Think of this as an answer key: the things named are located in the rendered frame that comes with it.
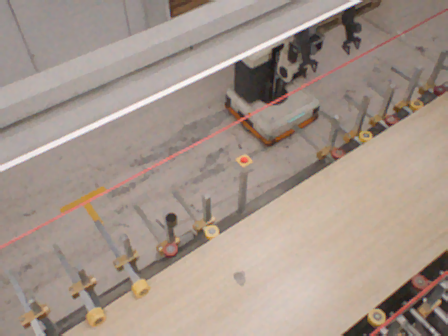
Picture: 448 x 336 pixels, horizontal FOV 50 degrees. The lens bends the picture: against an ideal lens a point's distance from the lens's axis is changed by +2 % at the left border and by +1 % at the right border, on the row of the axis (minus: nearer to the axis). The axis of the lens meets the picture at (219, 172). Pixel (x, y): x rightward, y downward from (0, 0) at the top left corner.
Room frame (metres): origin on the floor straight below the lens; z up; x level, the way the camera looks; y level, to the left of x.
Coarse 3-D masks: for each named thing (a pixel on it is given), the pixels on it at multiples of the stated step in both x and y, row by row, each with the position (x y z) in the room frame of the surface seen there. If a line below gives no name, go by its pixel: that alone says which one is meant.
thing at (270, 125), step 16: (240, 96) 3.23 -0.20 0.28; (288, 96) 3.21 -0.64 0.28; (304, 96) 3.21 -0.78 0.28; (240, 112) 3.13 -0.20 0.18; (272, 112) 3.01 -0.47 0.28; (288, 112) 3.01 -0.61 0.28; (304, 112) 3.04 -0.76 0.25; (256, 128) 2.93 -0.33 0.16; (272, 128) 2.83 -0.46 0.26; (288, 128) 2.93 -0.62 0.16
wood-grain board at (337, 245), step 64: (320, 192) 1.68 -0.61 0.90; (384, 192) 1.67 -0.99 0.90; (192, 256) 1.26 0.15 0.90; (256, 256) 1.25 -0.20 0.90; (320, 256) 1.25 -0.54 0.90; (384, 256) 1.24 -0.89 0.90; (128, 320) 0.91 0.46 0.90; (192, 320) 0.90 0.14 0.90; (256, 320) 0.90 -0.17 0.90; (320, 320) 0.89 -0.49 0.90
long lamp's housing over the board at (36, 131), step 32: (320, 0) 1.34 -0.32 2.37; (352, 0) 1.41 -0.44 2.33; (224, 32) 1.18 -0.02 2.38; (256, 32) 1.19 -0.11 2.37; (160, 64) 1.04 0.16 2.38; (192, 64) 1.06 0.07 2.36; (96, 96) 0.91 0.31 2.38; (128, 96) 0.93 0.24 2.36; (32, 128) 0.80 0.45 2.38; (64, 128) 0.83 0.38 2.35; (0, 160) 0.73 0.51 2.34
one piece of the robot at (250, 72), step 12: (264, 48) 3.21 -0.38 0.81; (276, 48) 3.22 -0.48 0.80; (240, 60) 3.23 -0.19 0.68; (252, 60) 3.10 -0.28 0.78; (264, 60) 3.17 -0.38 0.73; (240, 72) 3.21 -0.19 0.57; (252, 72) 3.10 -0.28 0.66; (264, 72) 3.17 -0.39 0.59; (240, 84) 3.20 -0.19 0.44; (252, 84) 3.10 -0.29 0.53; (264, 84) 3.18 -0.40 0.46; (276, 84) 3.21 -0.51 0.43; (252, 96) 3.10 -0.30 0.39; (276, 96) 3.19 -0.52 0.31
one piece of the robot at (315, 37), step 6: (312, 30) 3.05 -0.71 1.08; (294, 36) 2.95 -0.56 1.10; (312, 36) 3.04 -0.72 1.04; (318, 36) 3.04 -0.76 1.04; (294, 42) 2.95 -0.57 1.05; (312, 42) 2.96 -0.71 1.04; (318, 42) 2.97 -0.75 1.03; (288, 48) 2.96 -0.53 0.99; (294, 48) 2.91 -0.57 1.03; (318, 48) 3.05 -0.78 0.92; (288, 54) 2.96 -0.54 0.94; (294, 54) 2.91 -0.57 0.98; (288, 60) 2.95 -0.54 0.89; (294, 60) 2.90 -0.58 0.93
